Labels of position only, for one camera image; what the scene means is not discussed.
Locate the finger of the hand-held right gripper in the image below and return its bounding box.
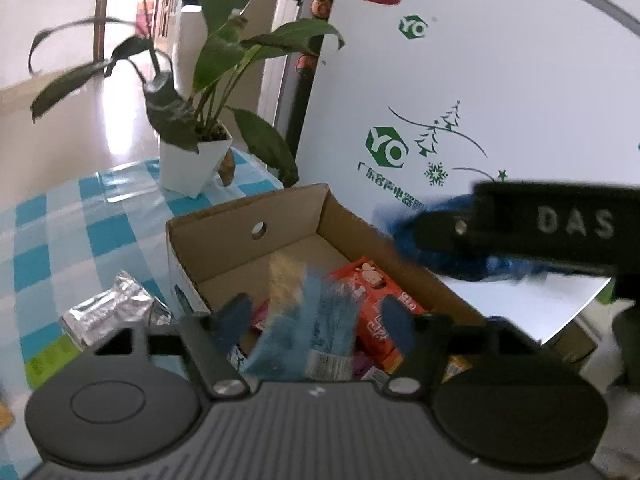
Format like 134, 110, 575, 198
414, 207, 477, 262

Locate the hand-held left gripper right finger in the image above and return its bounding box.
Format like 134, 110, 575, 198
382, 297, 586, 401

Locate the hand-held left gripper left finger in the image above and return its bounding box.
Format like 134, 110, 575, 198
45, 294, 253, 401

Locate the magenta snack packet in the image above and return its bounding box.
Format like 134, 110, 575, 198
249, 299, 274, 334

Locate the orange snack packet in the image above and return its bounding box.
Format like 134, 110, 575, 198
329, 257, 427, 377

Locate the purple snack packet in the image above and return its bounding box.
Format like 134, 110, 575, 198
352, 351, 389, 381

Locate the dark blue foil snack packet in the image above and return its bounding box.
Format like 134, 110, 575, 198
372, 194, 552, 284

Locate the large yellow snack packet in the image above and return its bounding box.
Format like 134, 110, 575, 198
440, 354, 472, 387

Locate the light blue snack packet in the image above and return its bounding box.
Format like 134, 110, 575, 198
244, 254, 359, 382

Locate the cardboard box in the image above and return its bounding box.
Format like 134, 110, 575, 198
165, 183, 617, 378

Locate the silver foil snack packet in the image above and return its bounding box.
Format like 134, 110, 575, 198
59, 269, 174, 351

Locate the white printed board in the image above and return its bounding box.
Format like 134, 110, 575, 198
294, 0, 640, 313

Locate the white plant pot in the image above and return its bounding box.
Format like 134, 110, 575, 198
158, 124, 235, 197

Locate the blue checkered tablecloth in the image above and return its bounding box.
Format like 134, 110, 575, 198
0, 152, 287, 463

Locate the green snack packet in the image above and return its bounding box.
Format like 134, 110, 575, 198
24, 334, 87, 392

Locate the green leafy houseplant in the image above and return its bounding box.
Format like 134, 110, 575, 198
27, 0, 347, 189

